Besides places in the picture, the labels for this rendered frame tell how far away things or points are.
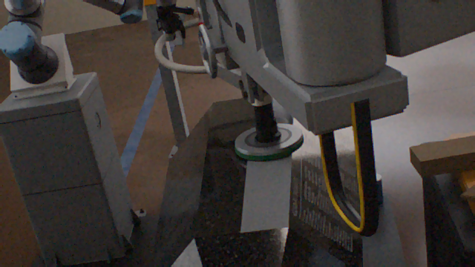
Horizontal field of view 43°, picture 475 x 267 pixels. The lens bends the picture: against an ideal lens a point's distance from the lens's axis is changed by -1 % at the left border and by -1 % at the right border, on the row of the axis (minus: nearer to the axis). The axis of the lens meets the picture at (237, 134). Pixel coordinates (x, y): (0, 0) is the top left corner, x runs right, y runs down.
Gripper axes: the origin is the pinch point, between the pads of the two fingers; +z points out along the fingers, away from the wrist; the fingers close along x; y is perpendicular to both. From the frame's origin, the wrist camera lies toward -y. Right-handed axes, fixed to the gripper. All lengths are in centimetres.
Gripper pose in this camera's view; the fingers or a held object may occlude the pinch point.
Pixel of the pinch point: (179, 44)
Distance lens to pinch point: 266.3
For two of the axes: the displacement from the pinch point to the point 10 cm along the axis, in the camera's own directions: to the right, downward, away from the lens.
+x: 7.1, 3.2, -6.3
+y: -6.9, 4.7, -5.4
